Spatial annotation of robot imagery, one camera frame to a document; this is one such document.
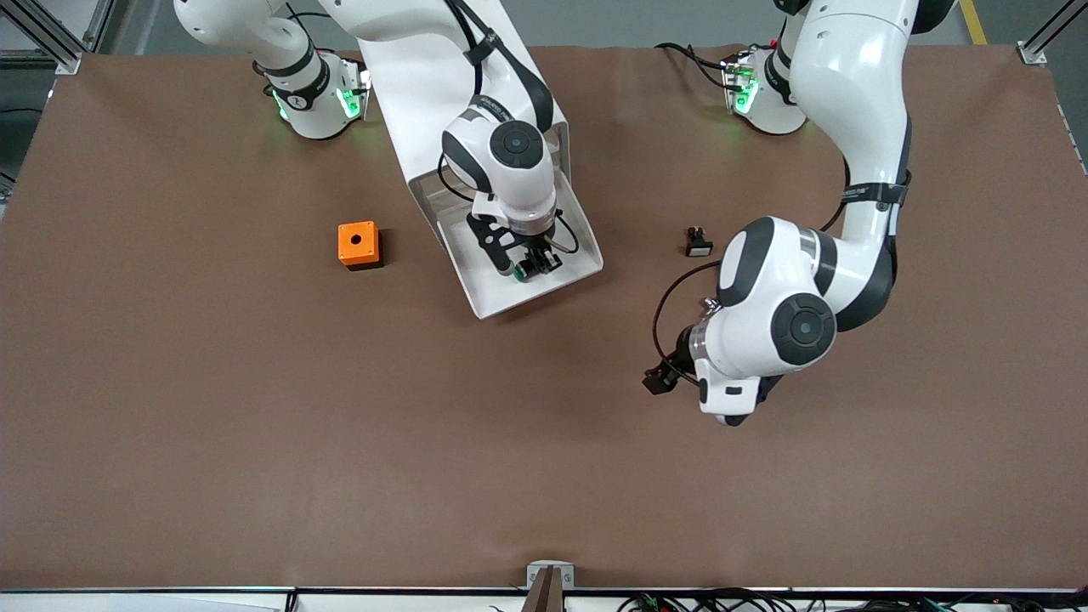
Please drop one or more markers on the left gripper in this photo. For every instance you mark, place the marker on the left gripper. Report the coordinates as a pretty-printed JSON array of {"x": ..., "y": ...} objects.
[{"x": 682, "y": 350}]

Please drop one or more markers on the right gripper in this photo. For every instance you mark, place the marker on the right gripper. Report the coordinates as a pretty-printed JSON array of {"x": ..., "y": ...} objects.
[{"x": 535, "y": 249}]

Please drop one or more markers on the green push button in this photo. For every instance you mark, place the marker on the green push button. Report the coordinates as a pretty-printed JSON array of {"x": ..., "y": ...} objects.
[{"x": 534, "y": 267}]

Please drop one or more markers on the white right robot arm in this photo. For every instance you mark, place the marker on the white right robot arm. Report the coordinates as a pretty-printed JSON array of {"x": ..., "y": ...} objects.
[{"x": 510, "y": 170}]

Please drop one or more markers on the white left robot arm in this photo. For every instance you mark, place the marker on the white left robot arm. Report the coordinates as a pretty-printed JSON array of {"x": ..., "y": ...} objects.
[{"x": 858, "y": 68}]

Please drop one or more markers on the black white push button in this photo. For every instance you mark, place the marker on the black white push button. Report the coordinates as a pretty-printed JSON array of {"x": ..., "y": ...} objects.
[{"x": 698, "y": 245}]

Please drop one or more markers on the orange button box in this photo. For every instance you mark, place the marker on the orange button box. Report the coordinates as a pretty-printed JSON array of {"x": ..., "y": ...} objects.
[{"x": 356, "y": 242}]

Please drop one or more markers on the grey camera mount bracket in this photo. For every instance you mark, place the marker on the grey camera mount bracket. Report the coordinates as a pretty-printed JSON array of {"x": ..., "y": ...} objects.
[{"x": 550, "y": 580}]

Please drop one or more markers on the aluminium frame profile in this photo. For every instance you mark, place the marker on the aluminium frame profile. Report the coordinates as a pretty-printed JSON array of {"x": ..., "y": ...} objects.
[
  {"x": 59, "y": 38},
  {"x": 1041, "y": 38}
]

